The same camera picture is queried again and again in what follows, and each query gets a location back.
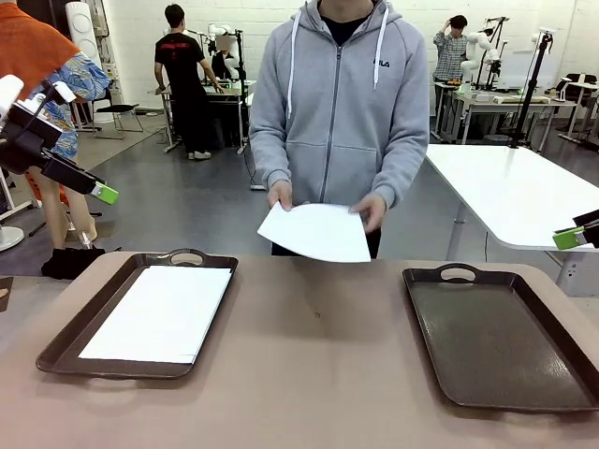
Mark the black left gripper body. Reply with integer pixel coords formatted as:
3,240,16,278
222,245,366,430
0,103,63,175

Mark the white A4 paper stack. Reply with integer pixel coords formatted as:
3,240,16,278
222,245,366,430
256,202,373,264
78,265,234,365

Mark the grey sleeved right forearm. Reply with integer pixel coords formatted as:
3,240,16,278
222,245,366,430
249,125,294,191

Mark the grey sleeved left forearm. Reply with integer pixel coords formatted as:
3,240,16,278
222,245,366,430
373,135,431,210

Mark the person's left hand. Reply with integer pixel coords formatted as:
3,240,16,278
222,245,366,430
349,194,388,236

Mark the person's right hand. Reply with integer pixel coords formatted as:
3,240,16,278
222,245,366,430
267,180,295,212

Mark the black folding chair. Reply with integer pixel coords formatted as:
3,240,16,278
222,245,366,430
92,88,145,140

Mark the white table with legs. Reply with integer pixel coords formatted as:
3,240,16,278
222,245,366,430
424,143,599,297

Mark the black bag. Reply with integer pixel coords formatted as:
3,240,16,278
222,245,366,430
40,246,107,281

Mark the white round stand base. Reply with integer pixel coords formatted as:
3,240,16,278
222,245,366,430
0,226,25,253

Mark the brown plastic tray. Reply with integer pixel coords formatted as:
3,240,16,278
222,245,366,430
402,263,599,413
36,248,240,380

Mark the dark brown flat object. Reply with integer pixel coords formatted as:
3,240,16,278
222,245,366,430
0,276,15,313

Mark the white small desk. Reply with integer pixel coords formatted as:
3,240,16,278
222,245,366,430
556,73,599,141

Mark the black tripod pole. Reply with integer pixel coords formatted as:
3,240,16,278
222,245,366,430
507,28,556,150

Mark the man in black t-shirt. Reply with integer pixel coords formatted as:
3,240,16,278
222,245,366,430
153,3,226,161

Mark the grey background work table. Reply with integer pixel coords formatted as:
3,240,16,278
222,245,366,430
434,81,577,144

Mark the dark background work table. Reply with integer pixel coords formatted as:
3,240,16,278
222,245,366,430
161,79,256,153

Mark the person in plaid shirt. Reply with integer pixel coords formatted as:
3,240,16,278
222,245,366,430
432,14,469,83

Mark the person in grey hoodie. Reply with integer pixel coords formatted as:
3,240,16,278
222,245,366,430
249,0,431,257

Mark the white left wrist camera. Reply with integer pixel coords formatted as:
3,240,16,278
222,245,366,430
46,81,77,105

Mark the black camera stand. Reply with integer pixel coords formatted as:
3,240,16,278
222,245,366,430
484,16,511,91

